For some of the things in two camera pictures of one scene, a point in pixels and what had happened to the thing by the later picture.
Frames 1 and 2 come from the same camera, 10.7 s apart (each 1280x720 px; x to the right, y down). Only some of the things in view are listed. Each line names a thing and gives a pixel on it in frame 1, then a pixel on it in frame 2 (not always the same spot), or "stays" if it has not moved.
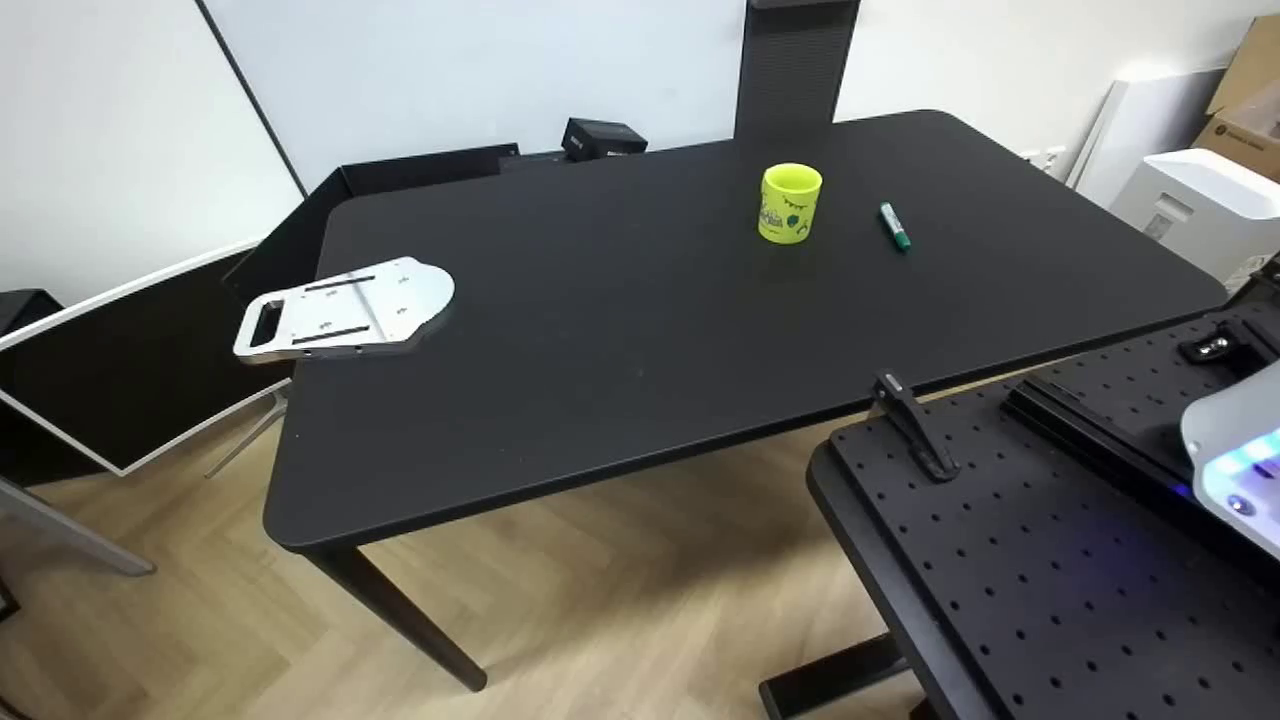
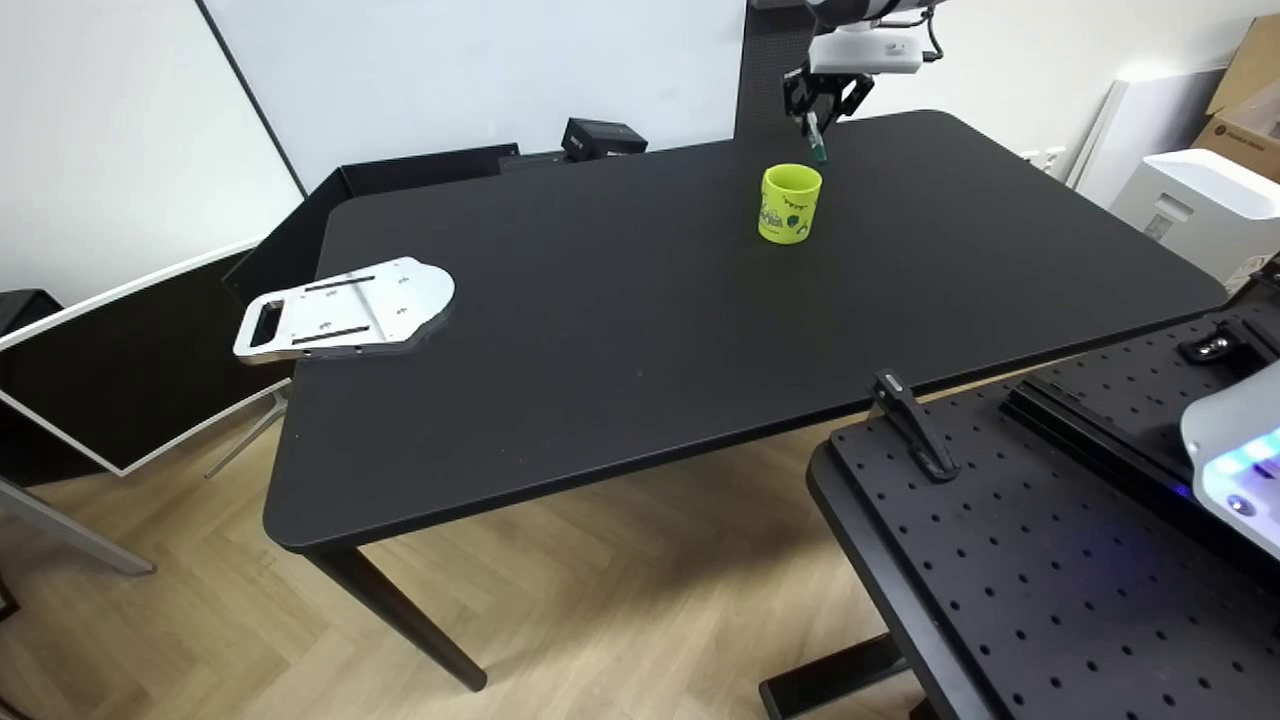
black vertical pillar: (793, 63) stays
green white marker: (894, 225) → (816, 146)
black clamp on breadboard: (913, 430) stays
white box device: (1216, 215) stays
